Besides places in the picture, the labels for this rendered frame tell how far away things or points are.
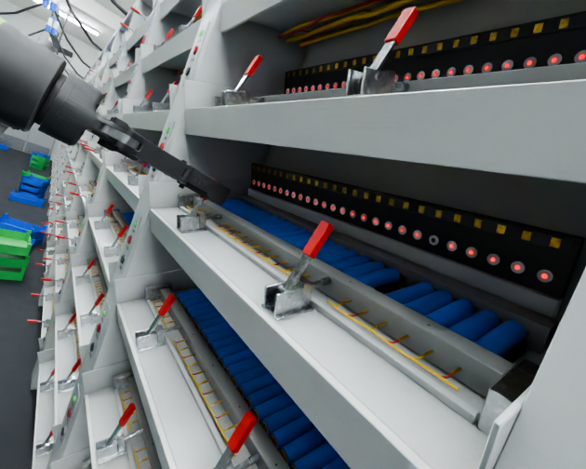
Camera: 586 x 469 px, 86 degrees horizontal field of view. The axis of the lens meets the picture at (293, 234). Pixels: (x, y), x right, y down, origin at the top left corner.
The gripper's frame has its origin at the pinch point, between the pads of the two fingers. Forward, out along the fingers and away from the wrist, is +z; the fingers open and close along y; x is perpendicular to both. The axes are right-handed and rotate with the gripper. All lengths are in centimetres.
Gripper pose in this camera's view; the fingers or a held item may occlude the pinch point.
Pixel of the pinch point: (204, 185)
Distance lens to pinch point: 51.0
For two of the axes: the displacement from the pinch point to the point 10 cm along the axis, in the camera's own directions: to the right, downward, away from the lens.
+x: 4.7, -8.8, 0.3
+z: 6.7, 3.8, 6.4
